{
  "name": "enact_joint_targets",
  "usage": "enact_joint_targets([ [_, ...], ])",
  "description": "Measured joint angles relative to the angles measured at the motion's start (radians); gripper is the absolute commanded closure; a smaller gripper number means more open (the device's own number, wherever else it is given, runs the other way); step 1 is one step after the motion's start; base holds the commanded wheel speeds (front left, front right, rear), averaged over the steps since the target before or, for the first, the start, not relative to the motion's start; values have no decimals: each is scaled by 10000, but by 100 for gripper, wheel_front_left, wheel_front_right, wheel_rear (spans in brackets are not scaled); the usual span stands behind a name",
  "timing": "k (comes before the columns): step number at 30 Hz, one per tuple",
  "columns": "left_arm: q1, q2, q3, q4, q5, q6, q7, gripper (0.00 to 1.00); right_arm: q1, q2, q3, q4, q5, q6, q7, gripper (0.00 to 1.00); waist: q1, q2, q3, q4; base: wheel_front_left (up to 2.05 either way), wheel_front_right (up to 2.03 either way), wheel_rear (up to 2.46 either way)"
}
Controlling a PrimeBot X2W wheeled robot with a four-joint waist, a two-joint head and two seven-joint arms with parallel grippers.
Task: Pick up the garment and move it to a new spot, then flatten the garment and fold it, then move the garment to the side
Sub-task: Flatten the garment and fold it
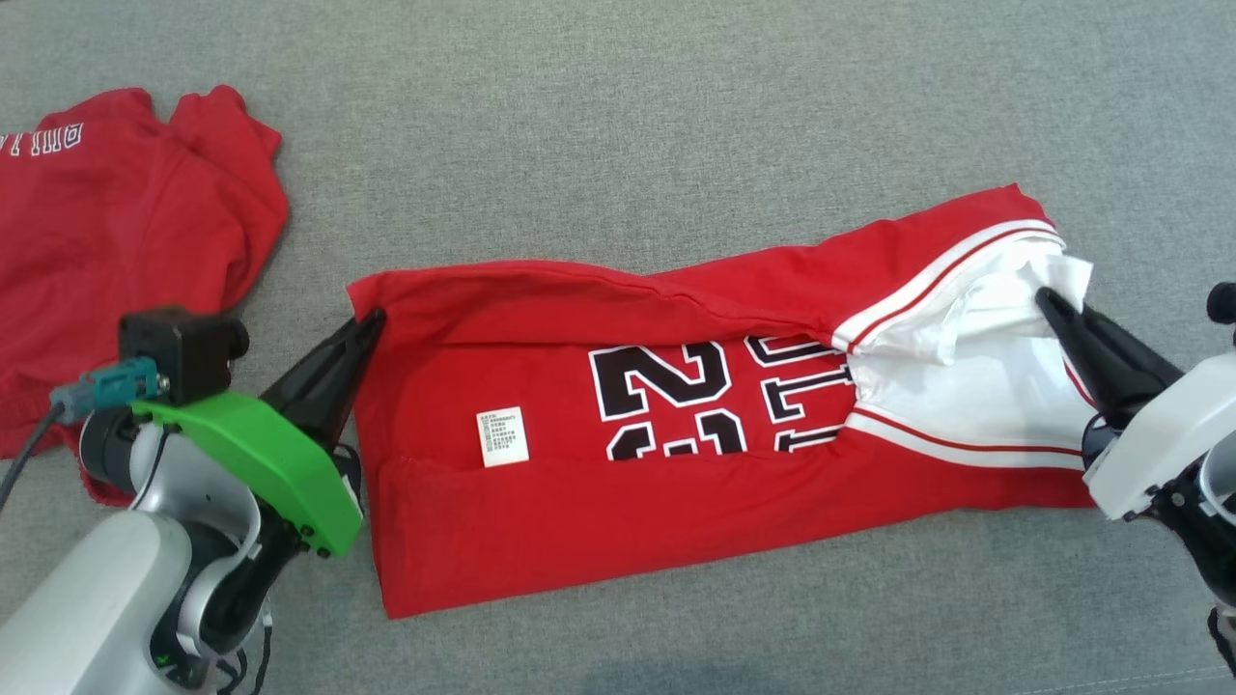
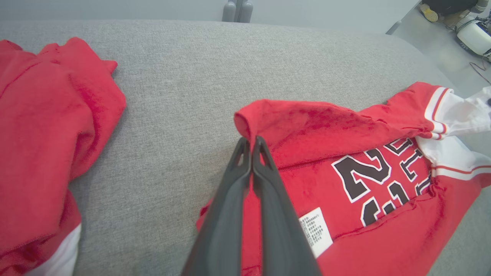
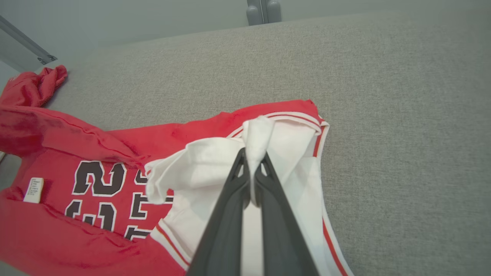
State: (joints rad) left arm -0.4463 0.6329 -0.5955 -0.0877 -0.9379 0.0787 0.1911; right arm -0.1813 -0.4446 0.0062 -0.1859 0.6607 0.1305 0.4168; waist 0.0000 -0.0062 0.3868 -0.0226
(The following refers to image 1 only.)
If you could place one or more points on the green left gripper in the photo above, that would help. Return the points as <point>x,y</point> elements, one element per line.
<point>270,463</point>

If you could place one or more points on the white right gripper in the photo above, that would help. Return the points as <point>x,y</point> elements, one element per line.
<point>1173,434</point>

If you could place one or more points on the red and white basketball jersey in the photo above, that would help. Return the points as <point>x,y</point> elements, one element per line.
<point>579,541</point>

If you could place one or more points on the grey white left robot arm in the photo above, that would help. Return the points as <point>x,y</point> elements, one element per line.
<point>97,598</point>

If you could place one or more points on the red garment with white letters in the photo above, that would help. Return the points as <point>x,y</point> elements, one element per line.
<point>126,222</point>

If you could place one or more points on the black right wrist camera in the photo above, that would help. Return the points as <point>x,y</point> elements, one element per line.
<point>1224,304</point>

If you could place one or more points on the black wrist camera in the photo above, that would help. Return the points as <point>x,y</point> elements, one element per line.
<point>183,352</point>
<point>1224,304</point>

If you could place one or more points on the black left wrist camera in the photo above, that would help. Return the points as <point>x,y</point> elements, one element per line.
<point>183,352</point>

